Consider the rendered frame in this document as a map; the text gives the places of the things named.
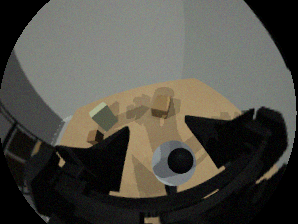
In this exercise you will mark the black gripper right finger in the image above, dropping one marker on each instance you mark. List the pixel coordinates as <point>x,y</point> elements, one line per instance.
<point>218,136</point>

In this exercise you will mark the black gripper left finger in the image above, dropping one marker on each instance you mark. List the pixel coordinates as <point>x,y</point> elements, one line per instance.
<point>104,160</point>

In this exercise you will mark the french press with black handle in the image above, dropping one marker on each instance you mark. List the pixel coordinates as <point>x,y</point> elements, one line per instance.
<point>173,163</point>

